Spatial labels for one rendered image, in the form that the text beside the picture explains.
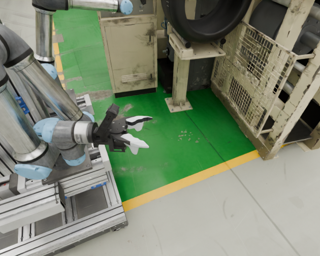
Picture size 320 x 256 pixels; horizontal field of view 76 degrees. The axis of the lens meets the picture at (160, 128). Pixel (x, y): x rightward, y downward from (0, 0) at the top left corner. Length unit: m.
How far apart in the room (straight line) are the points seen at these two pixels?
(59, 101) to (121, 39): 1.55
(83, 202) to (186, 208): 0.75
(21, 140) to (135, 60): 1.77
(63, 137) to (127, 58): 1.74
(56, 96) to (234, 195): 1.48
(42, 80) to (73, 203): 0.97
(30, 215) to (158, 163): 1.11
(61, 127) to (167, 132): 1.53
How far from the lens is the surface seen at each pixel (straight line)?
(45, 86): 0.79
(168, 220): 1.65
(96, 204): 1.52
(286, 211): 1.92
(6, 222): 1.17
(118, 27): 2.23
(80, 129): 0.70
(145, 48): 2.34
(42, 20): 1.41
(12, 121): 0.76
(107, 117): 0.63
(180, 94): 2.33
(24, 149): 0.84
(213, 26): 1.90
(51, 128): 0.74
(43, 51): 1.46
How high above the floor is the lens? 1.54
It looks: 45 degrees down
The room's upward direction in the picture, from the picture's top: straight up
